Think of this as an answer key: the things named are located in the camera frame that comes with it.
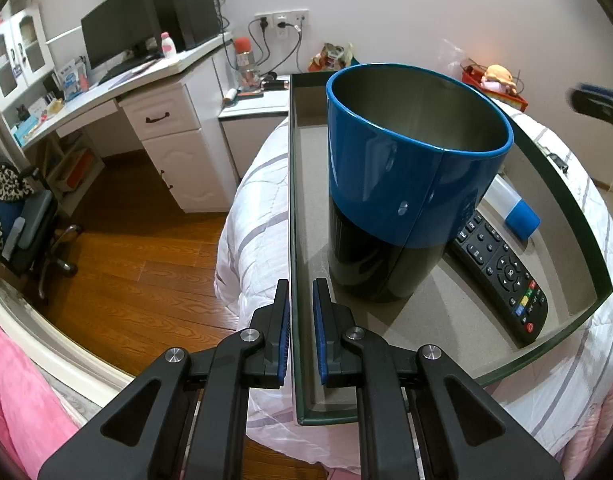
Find white glass-door cabinet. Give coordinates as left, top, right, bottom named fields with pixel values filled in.
left=0, top=2, right=54, bottom=111

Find blue and black metal cup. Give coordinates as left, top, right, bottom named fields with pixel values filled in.
left=326, top=62, right=515, bottom=303

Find black remote control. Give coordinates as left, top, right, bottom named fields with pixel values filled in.
left=446, top=210, right=549, bottom=347

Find black computer tower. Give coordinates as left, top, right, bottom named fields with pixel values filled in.
left=149, top=0, right=222, bottom=52

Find orange plush toy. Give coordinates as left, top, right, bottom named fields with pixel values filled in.
left=481, top=64, right=517, bottom=93

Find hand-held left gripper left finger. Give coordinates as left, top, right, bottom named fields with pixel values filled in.
left=38, top=279, right=291, bottom=480

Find white bed frame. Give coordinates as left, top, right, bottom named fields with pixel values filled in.
left=0, top=270, right=137, bottom=411

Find clear plastic bag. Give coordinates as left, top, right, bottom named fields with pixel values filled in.
left=439, top=37, right=482, bottom=76

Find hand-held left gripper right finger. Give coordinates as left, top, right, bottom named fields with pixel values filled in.
left=311, top=277, right=564, bottom=480

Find white desk with drawers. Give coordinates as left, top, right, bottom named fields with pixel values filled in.
left=11, top=32, right=237, bottom=213

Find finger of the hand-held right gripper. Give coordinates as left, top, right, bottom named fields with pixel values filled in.
left=567, top=82, right=613, bottom=134

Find grey office chair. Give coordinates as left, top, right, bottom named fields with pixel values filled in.
left=0, top=147, right=84, bottom=303

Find black computer monitor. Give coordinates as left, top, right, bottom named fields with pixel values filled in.
left=80, top=0, right=163, bottom=71

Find colourful snack bag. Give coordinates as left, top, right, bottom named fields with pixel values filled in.
left=307, top=42, right=359, bottom=73

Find red basket with plush toy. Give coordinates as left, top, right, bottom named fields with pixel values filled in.
left=461, top=62, right=529, bottom=111

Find pink tray box dark rim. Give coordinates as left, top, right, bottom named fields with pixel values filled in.
left=288, top=72, right=613, bottom=427

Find black power cables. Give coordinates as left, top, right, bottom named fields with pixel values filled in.
left=249, top=17, right=304, bottom=78

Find black keyboard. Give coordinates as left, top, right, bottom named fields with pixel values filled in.
left=97, top=55, right=157, bottom=86

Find leopard print cloth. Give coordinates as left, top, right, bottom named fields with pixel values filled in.
left=0, top=165, right=33, bottom=201

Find white nightstand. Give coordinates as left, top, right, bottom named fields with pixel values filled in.
left=218, top=74, right=291, bottom=181

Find blue and white box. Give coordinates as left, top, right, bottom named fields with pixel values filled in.
left=56, top=57, right=90, bottom=101

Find white tube with blue cap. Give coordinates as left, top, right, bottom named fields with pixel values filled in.
left=486, top=175, right=541, bottom=238

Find pink blanket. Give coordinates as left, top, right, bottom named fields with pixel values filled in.
left=0, top=310, right=87, bottom=480

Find clear bottle with red cap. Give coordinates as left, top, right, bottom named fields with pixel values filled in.
left=235, top=36, right=262, bottom=91

